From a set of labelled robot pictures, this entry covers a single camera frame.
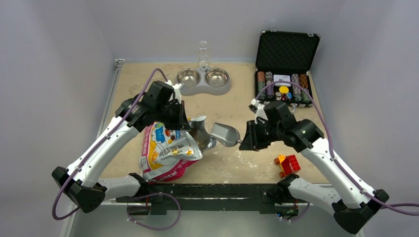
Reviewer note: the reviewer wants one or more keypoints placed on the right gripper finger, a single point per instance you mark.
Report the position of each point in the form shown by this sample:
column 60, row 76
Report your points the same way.
column 249, row 142
column 260, row 146

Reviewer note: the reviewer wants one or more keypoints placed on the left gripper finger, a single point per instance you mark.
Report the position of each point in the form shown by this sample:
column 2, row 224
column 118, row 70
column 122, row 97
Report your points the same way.
column 174, row 122
column 183, row 120

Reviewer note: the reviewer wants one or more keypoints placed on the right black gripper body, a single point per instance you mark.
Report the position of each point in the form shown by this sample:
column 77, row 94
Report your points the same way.
column 265, row 132

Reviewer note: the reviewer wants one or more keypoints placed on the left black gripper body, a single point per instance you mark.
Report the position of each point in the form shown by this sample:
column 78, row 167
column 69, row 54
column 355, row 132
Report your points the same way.
column 172, row 108

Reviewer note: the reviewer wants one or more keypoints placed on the metal food scoop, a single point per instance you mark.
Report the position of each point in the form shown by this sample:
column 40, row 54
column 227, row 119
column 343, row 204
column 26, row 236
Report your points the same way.
column 225, row 134

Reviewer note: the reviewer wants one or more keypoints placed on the pet food bag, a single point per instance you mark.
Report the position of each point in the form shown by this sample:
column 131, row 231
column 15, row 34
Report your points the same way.
column 166, row 154

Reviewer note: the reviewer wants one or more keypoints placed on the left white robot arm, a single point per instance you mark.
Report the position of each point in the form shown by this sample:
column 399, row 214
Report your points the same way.
column 80, row 181

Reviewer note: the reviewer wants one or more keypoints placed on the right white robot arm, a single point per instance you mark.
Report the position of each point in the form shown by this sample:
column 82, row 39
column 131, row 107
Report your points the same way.
column 352, row 203

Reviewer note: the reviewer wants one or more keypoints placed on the grey double pet bowl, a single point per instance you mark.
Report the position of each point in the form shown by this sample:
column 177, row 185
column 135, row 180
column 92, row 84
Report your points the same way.
column 214, row 81

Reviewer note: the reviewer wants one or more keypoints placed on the red yellow toy block car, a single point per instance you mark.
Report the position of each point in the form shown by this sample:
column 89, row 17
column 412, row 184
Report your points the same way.
column 288, row 165

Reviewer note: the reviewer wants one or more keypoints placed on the clear water bottle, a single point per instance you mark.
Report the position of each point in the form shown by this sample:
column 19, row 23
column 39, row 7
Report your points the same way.
column 203, row 57

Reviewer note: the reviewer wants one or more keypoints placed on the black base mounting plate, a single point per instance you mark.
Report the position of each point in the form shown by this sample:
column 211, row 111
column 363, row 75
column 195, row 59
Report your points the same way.
column 262, row 198

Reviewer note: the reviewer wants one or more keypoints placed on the black poker chip case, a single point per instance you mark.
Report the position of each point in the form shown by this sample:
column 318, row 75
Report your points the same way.
column 282, row 66

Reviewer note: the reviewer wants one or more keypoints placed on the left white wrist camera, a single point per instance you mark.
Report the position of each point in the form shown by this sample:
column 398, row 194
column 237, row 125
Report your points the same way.
column 177, row 91

